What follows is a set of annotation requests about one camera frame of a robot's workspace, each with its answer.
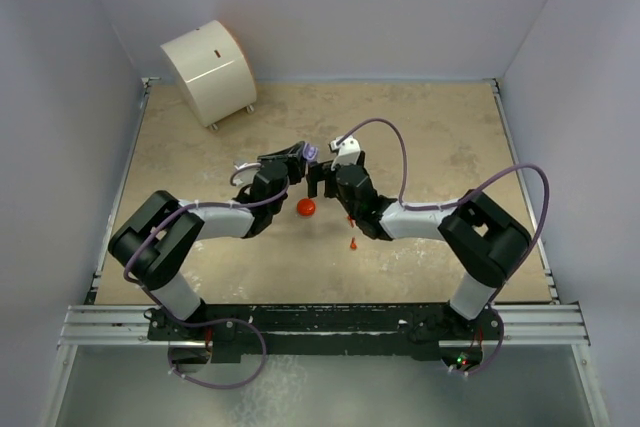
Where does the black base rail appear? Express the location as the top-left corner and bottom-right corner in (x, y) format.
(144, 303), (504, 364)

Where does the white cylindrical box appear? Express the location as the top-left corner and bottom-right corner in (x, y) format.
(161, 21), (257, 130)

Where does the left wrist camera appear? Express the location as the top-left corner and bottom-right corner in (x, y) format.
(234, 162), (261, 172)

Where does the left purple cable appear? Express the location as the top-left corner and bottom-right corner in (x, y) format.
(122, 166), (291, 389)

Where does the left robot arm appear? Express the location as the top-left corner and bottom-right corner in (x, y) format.
(108, 141), (317, 339)

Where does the lilac earbud charging case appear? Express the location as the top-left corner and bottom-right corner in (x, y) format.
(302, 143), (319, 163)

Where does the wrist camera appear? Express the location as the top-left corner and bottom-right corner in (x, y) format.
(234, 162), (261, 172)
(329, 136), (362, 170)

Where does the orange earbud charging case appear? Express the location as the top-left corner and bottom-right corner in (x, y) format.
(296, 198), (316, 217)

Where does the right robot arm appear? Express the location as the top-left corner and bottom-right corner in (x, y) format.
(307, 161), (532, 338)

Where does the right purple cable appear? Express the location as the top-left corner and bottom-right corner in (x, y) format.
(333, 118), (552, 378)

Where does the purple cable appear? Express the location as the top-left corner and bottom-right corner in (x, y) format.
(122, 166), (291, 389)
(333, 118), (552, 378)

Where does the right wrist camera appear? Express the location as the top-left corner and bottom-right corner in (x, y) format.
(329, 136), (362, 170)

